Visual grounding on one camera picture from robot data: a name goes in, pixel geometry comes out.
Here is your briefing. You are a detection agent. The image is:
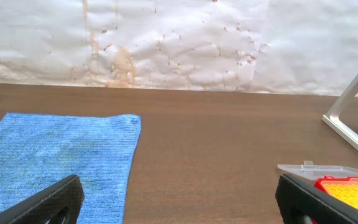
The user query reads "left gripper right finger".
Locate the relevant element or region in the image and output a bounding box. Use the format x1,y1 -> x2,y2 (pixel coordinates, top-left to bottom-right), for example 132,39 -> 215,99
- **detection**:
275,173 -> 358,224

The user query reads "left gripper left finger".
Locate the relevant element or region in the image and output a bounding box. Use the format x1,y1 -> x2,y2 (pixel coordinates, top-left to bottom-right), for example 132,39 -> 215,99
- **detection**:
0,174 -> 85,224

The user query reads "blue cloth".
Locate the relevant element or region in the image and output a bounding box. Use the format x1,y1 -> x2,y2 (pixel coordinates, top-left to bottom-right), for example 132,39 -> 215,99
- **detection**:
0,112 -> 142,224

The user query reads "red and yellow tip box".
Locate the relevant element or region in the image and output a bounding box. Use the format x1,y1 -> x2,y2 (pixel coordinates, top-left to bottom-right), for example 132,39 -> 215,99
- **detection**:
277,161 -> 358,224

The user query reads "white and blue stand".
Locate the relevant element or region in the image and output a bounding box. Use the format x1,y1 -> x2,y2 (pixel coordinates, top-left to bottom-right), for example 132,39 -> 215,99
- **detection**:
321,49 -> 358,167

